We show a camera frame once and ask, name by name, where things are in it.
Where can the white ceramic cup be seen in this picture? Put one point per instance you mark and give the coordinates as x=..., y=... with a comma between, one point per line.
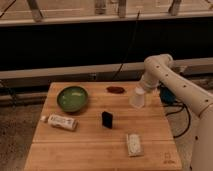
x=137, y=99

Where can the white wrapped packet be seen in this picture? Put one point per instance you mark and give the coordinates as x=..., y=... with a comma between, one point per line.
x=134, y=145

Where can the dark red oval object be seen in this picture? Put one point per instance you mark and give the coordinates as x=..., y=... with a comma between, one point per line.
x=116, y=90

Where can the green ceramic bowl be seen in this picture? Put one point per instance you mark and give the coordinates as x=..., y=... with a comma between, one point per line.
x=72, y=99

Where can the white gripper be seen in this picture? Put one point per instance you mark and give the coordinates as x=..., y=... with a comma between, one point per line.
x=148, y=84

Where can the black eraser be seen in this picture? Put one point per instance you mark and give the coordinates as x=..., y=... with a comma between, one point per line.
x=107, y=119

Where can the white tube with cap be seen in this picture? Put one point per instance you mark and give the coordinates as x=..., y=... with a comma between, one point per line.
x=58, y=121

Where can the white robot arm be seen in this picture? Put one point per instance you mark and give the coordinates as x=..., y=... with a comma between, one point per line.
x=158, y=69

